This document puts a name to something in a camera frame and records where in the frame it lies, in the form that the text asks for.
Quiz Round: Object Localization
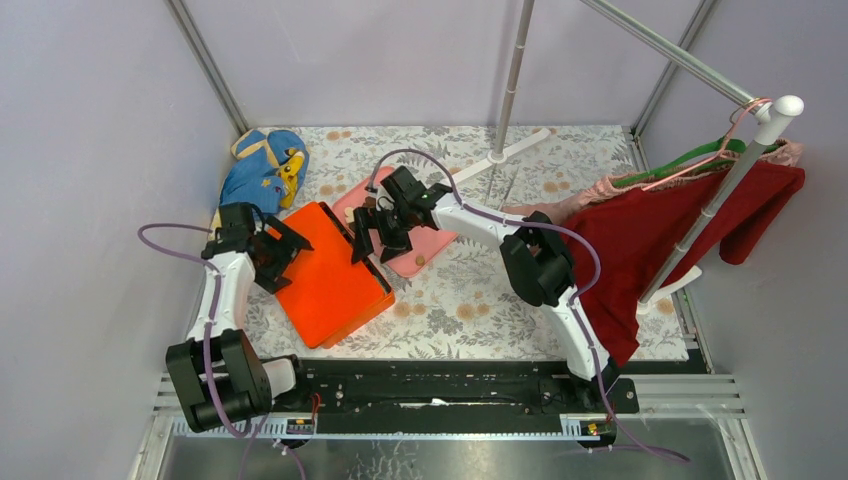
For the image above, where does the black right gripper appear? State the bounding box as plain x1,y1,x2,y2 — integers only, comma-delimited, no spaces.
351,203,414,265

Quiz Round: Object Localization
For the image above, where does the pink tray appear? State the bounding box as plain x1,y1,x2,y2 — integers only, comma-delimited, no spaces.
331,167,457,278

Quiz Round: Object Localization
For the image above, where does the orange box lid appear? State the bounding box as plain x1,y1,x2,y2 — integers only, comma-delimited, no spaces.
275,202,395,349

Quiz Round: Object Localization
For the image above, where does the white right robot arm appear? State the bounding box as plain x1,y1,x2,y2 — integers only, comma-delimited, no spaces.
352,167,614,412

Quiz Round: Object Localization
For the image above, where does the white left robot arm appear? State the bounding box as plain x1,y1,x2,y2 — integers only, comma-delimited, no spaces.
166,202,312,438

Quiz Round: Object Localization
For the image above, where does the blue plush toy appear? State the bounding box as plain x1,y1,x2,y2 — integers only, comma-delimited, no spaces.
219,128,310,215

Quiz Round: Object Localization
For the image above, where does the dark red garment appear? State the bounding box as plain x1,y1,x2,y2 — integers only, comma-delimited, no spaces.
563,163,805,365

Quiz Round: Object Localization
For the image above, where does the green hanger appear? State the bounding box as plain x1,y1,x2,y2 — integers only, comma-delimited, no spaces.
609,137,803,191

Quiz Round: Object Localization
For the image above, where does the pink garment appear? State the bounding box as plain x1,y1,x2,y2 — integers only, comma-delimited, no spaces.
502,138,804,224

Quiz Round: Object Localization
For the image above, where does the white clothes rack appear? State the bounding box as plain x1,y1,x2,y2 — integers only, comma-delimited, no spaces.
440,0,806,316

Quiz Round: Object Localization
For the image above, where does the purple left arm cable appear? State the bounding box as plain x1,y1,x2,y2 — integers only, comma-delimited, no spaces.
137,223,273,480

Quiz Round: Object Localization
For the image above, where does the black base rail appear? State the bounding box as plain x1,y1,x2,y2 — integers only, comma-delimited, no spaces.
264,349,709,435

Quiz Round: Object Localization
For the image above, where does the pink wire hanger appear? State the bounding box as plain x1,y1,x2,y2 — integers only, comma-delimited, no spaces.
641,97,772,191

